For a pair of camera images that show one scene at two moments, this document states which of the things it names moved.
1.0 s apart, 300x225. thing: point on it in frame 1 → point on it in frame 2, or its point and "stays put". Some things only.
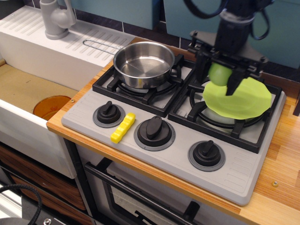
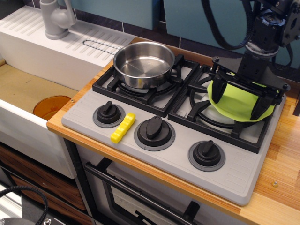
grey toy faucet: [57, 20] stays put
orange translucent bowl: [48, 107] stays put
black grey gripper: [229, 46] → [252, 72]
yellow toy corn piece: [117, 135] stays put
